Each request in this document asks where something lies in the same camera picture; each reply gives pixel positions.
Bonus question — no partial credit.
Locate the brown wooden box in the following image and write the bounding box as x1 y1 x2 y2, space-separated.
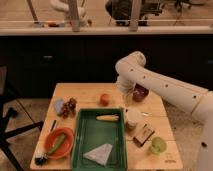
133 124 155 147

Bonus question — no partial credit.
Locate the dark maroon bowl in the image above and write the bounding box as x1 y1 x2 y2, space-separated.
132 84 149 102

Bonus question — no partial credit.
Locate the bunch of red grapes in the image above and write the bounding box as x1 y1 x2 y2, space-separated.
61 98 77 118

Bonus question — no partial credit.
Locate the grey folded cloth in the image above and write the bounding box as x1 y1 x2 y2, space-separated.
83 143 113 166

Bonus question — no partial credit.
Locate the green plastic cup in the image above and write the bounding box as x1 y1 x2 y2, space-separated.
149 137 167 155

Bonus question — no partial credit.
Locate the blue sponge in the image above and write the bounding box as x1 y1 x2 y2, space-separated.
53 99 64 115

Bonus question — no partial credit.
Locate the wooden table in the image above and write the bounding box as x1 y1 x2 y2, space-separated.
34 83 183 171

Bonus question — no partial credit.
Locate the black office chair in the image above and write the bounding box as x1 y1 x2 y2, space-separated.
0 65 45 171

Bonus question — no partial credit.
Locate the black pen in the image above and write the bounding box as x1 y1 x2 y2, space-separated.
50 120 57 132

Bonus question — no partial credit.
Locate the yellow corn cob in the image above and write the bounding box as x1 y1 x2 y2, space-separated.
96 115 119 122

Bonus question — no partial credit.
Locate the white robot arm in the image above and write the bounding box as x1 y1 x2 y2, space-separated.
115 51 213 171

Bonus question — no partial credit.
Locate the orange plastic bowl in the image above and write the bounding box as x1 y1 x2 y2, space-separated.
44 127 74 159

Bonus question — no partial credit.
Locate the black white small object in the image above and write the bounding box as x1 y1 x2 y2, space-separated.
34 153 48 166

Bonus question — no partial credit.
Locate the white cup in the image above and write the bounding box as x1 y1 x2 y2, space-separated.
126 108 141 130

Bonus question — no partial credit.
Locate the green plastic tray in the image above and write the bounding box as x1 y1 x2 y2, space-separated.
71 108 128 171

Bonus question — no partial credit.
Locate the red orange apple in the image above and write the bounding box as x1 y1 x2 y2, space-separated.
99 93 110 106

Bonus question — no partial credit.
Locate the green cucumber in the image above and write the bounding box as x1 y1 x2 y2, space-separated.
47 134 66 155

